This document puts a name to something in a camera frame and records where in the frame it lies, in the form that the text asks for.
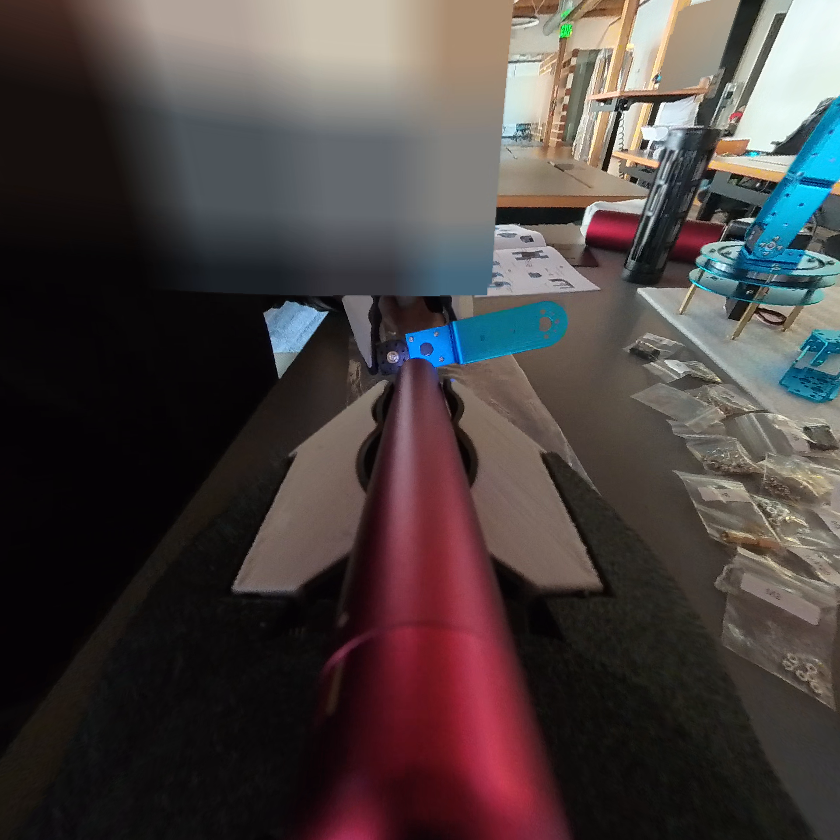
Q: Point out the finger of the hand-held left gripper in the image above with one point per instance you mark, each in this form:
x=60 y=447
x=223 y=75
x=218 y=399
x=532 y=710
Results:
x=359 y=321
x=463 y=308

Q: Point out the large clear plastic bag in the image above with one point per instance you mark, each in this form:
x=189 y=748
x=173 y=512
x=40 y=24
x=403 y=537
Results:
x=531 y=407

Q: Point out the blue metal servo bracket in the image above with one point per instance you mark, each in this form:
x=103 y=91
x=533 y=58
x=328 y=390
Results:
x=505 y=334

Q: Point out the person's black top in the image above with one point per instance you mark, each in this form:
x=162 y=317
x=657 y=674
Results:
x=98 y=492

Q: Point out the person's left hand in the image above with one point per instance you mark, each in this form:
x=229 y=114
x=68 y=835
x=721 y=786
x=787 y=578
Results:
x=403 y=313

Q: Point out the pile of small screw bags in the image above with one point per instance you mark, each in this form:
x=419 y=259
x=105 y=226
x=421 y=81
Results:
x=754 y=492

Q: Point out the open instruction manual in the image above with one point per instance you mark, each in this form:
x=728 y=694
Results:
x=544 y=269

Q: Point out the red cylindrical case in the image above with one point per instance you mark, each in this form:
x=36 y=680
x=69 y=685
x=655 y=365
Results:
x=610 y=226

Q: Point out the long wooden table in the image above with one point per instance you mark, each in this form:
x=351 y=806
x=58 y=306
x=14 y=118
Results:
x=558 y=180

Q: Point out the wooden shelving unit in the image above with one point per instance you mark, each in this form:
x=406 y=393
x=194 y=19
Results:
x=590 y=85

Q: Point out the small blue bracket part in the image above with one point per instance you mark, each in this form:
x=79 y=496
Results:
x=810 y=371

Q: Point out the red electric screwdriver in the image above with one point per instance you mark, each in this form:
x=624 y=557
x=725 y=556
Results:
x=426 y=590

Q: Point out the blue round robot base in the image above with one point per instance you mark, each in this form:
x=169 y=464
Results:
x=768 y=259

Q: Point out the grey desk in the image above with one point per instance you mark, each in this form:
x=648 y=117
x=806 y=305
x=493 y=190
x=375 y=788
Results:
x=643 y=446

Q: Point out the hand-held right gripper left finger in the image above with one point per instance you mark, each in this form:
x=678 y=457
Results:
x=295 y=525

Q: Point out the black patterned cylinder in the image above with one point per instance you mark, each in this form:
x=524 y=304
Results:
x=663 y=203

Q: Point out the white foam sheet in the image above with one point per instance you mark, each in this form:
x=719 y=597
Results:
x=722 y=341

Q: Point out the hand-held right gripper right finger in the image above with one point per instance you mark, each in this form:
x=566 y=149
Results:
x=531 y=518

